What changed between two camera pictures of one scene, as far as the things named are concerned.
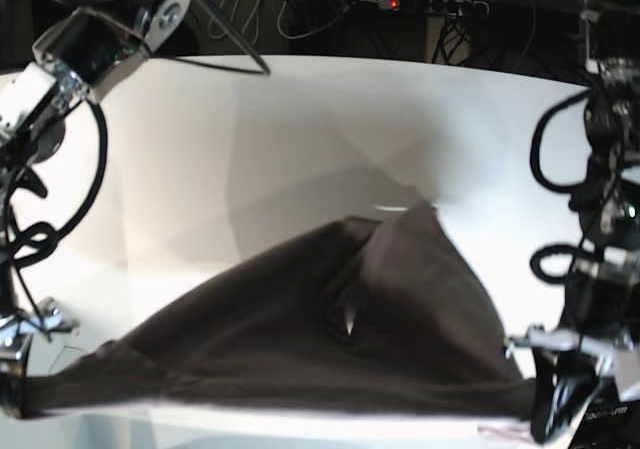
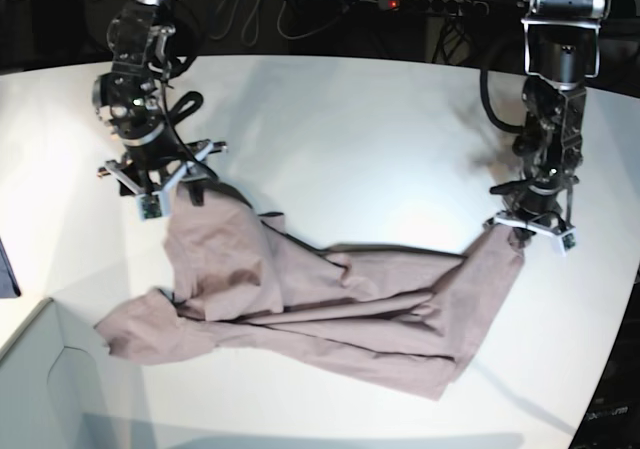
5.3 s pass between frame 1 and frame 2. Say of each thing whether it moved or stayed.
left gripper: moved
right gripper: moved
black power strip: stayed
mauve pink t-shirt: moved
